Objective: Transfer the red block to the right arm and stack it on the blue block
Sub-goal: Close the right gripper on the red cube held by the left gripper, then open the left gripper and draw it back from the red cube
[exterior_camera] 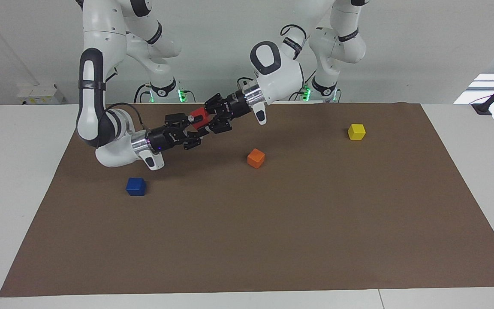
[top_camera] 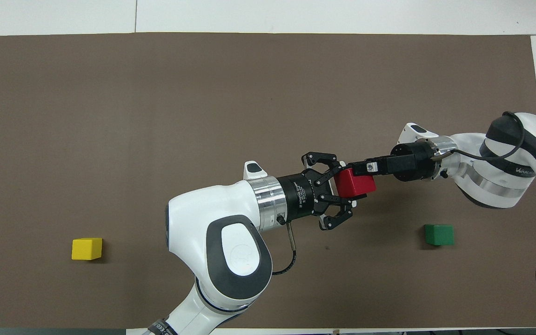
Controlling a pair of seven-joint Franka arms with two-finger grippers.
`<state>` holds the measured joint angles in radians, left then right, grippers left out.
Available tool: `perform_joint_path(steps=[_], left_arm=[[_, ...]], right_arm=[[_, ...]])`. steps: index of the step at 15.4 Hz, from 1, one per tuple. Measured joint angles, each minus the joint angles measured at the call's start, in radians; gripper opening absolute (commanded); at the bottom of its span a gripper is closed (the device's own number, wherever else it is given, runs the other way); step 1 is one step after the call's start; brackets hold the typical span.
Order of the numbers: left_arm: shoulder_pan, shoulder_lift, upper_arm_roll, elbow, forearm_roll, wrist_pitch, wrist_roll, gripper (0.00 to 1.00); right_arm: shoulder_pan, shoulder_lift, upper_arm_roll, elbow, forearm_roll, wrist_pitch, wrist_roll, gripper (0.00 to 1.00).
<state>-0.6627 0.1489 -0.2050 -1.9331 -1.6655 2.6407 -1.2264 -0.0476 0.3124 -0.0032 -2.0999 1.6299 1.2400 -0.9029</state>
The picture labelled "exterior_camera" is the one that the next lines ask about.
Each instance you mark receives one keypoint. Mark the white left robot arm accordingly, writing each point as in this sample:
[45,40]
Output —
[285,73]

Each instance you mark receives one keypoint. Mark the white cardboard box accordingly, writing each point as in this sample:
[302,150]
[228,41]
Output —
[39,93]

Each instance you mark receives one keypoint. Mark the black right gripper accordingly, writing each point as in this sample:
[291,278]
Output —
[165,137]

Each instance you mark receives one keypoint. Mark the blue wooden block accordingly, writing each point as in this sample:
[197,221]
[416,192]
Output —
[136,187]

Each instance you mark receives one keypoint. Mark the brown paper table mat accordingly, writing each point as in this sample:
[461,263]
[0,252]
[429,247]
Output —
[247,231]

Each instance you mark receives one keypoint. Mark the red wooden block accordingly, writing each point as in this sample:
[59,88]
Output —
[199,116]

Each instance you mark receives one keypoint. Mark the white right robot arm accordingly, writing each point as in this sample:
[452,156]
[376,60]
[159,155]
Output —
[101,38]

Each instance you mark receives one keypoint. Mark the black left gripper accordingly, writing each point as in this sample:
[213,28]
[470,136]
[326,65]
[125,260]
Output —
[236,105]

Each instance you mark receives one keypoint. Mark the orange wooden block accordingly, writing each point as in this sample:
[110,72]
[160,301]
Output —
[256,159]

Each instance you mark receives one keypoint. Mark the yellow wooden block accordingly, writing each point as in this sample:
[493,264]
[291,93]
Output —
[356,132]

